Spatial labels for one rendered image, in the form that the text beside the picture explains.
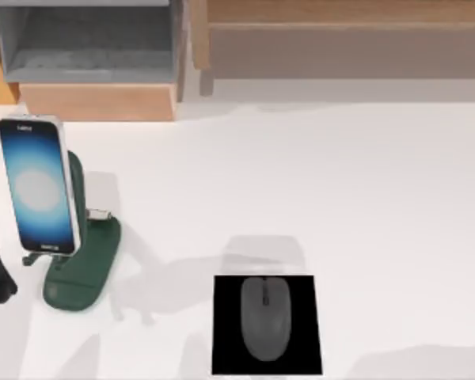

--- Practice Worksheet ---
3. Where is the grey computer mouse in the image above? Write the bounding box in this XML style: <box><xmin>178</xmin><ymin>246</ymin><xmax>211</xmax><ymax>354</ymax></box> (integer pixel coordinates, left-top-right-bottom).
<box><xmin>240</xmin><ymin>276</ymin><xmax>293</xmax><ymax>362</ymax></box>

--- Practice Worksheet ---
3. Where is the white smartphone with blue screen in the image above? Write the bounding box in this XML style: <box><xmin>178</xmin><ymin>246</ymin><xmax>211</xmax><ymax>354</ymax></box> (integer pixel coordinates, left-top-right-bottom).
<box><xmin>0</xmin><ymin>114</ymin><xmax>82</xmax><ymax>254</ymax></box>

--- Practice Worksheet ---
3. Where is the black mouse pad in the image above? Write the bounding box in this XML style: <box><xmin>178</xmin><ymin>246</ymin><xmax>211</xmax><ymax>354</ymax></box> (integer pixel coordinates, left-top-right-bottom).
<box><xmin>211</xmin><ymin>275</ymin><xmax>324</xmax><ymax>376</ymax></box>

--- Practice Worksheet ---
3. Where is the dark green phone stand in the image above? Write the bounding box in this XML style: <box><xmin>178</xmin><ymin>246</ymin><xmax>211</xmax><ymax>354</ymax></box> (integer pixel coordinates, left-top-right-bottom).
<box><xmin>22</xmin><ymin>150</ymin><xmax>122</xmax><ymax>312</ymax></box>

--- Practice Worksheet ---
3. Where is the pale wooden drawer front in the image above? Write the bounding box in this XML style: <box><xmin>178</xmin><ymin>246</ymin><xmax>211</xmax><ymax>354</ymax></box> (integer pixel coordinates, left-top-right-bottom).
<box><xmin>18</xmin><ymin>82</ymin><xmax>180</xmax><ymax>123</ymax></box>

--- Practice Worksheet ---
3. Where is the wooden open shelf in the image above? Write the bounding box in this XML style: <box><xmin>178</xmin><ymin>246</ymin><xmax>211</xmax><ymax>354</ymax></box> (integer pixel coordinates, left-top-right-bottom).
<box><xmin>191</xmin><ymin>0</ymin><xmax>475</xmax><ymax>97</ymax></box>

